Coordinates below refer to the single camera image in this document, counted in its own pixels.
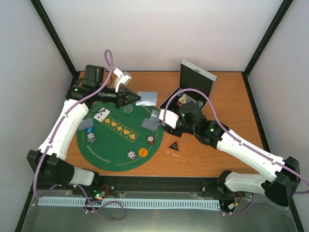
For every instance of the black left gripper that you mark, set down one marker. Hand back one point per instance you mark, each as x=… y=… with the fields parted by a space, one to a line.
x=121 y=97

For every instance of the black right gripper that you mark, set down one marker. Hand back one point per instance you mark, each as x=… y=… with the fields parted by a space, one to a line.
x=168 y=129

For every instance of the clear acrylic dealer button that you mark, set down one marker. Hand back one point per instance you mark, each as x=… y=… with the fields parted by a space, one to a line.
x=128 y=108

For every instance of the black triangular button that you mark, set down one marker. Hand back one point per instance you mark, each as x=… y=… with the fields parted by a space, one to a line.
x=174 y=146

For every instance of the blue card deck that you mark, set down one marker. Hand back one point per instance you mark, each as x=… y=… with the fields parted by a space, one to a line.
x=155 y=116

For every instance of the dealt blue card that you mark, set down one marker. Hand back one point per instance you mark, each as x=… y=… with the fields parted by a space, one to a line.
x=149 y=124
x=84 y=124

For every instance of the face-up spades card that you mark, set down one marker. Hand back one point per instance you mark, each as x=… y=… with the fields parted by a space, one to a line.
x=101 y=115

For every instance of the orange big blind button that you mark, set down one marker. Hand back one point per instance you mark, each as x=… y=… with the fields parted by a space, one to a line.
x=143 y=152

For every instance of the small blue blind button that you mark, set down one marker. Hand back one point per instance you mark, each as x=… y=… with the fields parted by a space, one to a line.
x=89 y=130

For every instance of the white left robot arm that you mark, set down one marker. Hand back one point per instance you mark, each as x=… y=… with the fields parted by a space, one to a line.
x=48 y=161

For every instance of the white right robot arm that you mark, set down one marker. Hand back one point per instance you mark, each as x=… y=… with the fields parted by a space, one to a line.
x=219 y=136

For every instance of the boxed playing card deck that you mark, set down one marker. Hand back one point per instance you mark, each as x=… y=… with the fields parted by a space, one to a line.
x=185 y=99

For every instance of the round green poker mat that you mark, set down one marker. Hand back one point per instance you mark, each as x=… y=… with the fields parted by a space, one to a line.
x=118 y=134

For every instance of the aluminium poker case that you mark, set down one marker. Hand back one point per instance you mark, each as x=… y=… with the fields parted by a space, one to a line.
x=192 y=76

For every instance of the metal front plate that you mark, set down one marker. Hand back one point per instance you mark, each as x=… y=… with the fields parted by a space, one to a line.
x=254 y=214

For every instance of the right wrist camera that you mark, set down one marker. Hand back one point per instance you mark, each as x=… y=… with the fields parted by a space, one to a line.
x=170 y=118

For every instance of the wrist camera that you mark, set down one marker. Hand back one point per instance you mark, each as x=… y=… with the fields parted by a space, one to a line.
x=122 y=79
x=170 y=118

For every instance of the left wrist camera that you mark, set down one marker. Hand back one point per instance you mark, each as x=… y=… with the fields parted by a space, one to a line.
x=122 y=79

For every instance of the black aluminium frame rail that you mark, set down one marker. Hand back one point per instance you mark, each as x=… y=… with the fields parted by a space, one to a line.
x=159 y=184

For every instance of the light blue cable duct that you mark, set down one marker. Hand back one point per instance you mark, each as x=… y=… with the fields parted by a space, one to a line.
x=132 y=203

